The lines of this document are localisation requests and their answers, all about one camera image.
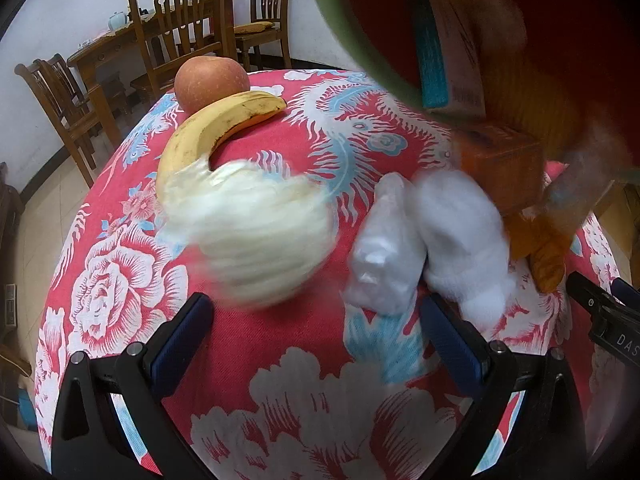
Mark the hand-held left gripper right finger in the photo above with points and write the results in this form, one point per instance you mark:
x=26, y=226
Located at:
x=452, y=340

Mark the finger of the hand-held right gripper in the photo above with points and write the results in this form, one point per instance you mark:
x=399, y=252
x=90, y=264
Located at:
x=607, y=322
x=627, y=292

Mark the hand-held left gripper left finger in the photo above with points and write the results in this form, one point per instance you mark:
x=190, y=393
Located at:
x=182, y=330

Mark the orange wrapper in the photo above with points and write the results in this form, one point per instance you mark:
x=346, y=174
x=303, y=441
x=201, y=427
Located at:
x=542, y=250

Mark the white bundle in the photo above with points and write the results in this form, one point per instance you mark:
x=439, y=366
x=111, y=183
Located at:
x=465, y=240

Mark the blue grey tube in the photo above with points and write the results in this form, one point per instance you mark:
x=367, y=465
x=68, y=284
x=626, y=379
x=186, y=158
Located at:
x=575, y=190

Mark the large cream foam fruit net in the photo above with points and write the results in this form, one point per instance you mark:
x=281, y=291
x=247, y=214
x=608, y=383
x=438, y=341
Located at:
x=255, y=240

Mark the orange cardboard box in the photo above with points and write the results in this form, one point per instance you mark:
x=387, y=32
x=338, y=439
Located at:
x=500, y=165

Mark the teal medicine box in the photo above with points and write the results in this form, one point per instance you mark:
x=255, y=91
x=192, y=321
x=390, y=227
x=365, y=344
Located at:
x=445, y=45

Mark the small cream foam fruit net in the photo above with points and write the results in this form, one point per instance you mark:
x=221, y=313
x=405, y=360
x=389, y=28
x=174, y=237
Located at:
x=500, y=25

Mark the green bin with red inside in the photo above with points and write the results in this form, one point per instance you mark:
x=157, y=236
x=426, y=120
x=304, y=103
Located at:
x=370, y=5

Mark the red floral tablecloth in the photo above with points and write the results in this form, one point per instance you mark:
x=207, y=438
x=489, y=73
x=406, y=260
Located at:
x=280, y=340

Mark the yellow banana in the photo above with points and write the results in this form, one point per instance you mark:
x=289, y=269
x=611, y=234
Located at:
x=200, y=135

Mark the dark wooden furniture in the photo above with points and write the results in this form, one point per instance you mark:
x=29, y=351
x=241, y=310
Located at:
x=7, y=200

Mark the red apple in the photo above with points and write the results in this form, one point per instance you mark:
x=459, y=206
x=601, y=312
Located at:
x=210, y=85

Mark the low wooden chair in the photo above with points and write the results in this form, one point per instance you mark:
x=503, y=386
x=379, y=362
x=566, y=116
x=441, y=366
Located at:
x=67, y=72
x=60, y=110

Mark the wooden dining table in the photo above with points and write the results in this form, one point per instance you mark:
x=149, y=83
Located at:
x=100, y=55

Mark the tall wooden chair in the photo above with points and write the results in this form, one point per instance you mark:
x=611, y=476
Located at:
x=170, y=25

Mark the yellow seat cushion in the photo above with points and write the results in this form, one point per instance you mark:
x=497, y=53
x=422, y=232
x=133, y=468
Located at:
x=255, y=27

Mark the pale green teapot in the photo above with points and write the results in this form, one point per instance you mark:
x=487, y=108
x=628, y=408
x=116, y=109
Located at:
x=116, y=20

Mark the wooden chair with cushion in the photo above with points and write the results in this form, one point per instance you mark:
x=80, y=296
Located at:
x=265, y=0

